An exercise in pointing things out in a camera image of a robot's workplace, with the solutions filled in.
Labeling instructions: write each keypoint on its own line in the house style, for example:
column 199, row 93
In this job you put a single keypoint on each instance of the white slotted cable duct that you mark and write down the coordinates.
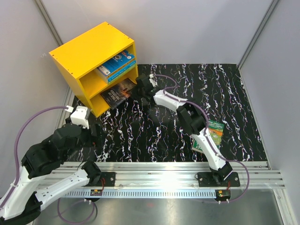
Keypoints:
column 142, row 193

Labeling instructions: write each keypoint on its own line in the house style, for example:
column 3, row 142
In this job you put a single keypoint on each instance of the green Storey Treehouse book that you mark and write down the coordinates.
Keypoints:
column 216, row 132

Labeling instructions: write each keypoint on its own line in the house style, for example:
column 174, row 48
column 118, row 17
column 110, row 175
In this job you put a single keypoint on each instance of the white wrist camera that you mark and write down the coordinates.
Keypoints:
column 79, row 115
column 152, row 80

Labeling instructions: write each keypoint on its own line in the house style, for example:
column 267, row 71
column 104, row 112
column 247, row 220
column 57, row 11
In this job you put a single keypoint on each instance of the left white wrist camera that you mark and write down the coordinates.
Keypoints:
column 79, row 115

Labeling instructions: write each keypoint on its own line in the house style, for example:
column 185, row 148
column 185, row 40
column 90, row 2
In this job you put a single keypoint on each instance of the blue paperback with round badge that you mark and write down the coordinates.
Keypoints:
column 115, row 64

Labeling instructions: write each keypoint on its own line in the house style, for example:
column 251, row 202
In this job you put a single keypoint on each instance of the aluminium mounting rail frame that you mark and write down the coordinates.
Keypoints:
column 147, row 149

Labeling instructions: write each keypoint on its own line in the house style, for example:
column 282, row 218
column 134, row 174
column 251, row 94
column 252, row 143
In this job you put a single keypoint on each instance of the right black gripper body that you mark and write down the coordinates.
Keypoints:
column 138, row 93

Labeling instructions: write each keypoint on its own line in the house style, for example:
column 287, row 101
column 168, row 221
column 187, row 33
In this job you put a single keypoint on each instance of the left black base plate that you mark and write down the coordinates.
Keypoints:
column 107, row 178

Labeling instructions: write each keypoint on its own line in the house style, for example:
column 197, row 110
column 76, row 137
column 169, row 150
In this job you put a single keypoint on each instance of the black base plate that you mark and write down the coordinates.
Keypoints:
column 107, row 178
column 206, row 179

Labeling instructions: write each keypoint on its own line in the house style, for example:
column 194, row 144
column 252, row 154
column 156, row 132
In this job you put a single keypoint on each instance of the yellow wooden shelf cabinet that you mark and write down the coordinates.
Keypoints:
column 78, row 58

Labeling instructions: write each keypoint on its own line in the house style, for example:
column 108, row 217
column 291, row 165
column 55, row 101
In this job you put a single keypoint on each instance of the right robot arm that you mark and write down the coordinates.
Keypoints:
column 192, row 119

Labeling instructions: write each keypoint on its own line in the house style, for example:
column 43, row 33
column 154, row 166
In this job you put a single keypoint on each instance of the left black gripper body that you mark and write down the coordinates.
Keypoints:
column 89, row 139

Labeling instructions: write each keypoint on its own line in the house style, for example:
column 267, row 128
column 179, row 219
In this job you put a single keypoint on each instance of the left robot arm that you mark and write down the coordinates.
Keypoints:
column 23, row 202

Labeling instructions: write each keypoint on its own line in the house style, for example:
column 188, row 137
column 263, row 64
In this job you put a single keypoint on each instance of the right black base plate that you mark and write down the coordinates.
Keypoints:
column 206, row 179

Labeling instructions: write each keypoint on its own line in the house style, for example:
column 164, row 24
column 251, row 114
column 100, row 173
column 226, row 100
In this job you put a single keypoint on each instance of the blue comic paperback book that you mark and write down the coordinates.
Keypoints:
column 122, row 70

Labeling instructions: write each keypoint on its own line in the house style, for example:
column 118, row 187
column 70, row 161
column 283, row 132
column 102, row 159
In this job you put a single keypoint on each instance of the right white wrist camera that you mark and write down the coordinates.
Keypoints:
column 152, row 80

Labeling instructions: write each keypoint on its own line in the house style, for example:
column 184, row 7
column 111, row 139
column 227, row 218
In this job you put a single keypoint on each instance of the dark Tale of Two Cities book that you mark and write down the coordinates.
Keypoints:
column 118, row 93

